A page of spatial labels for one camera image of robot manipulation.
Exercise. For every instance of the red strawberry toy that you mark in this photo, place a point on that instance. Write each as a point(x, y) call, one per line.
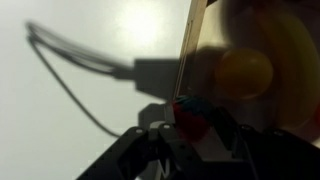
point(190, 113)

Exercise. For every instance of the yellow banana toy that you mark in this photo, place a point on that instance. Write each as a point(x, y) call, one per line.
point(297, 61)

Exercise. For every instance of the wooden tray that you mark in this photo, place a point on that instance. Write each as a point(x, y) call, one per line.
point(217, 26)

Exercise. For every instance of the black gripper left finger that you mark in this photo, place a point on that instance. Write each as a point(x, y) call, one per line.
point(131, 153)

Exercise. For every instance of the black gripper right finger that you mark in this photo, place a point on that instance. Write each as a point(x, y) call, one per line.
point(273, 154)

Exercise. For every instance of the yellow-orange peach toy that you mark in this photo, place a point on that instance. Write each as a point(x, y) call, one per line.
point(244, 73)

